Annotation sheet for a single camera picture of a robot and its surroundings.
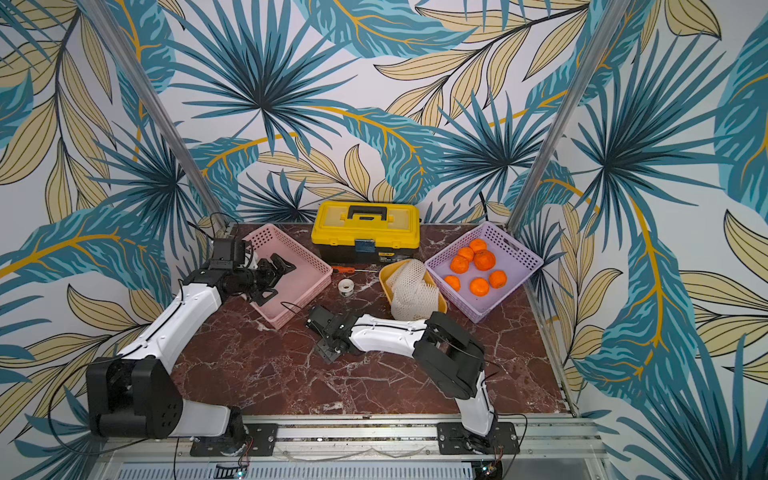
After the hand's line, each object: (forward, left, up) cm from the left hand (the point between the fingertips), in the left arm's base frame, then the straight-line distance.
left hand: (288, 278), depth 83 cm
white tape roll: (+7, -14, -15) cm, 22 cm away
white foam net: (-1, -36, -7) cm, 36 cm away
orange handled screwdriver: (+14, -14, -14) cm, 24 cm away
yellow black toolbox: (+18, -18, 0) cm, 26 cm away
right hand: (-11, -13, -15) cm, 22 cm away
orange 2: (+14, -52, -11) cm, 55 cm away
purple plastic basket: (+15, -60, -15) cm, 64 cm away
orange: (+9, -50, -13) cm, 52 cm away
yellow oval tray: (+11, -28, -10) cm, 31 cm away
